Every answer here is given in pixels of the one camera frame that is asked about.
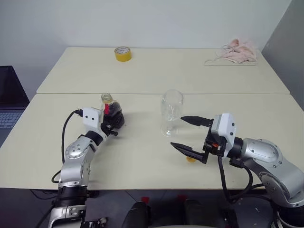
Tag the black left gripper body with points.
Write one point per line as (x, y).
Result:
(108, 126)

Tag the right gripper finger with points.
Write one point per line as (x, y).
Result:
(190, 152)
(199, 121)

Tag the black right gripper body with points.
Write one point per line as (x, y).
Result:
(213, 145)

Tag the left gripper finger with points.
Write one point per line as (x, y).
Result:
(118, 121)

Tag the yellow bottle cap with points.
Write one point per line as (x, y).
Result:
(190, 160)

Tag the glass bottle with dark drink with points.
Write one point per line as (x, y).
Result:
(115, 108)

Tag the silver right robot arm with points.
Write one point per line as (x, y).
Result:
(268, 161)

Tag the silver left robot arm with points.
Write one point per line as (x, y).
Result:
(76, 164)

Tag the clear drinking glass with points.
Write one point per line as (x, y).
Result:
(171, 111)

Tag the yellow tape roll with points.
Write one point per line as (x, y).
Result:
(123, 56)

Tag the dark rounded shape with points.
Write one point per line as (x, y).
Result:
(136, 216)

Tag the dark laptop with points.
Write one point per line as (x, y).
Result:
(12, 95)

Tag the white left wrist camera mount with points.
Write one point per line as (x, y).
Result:
(91, 117)

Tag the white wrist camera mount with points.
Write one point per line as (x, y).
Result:
(224, 126)
(91, 117)

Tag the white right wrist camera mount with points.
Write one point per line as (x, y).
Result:
(224, 126)

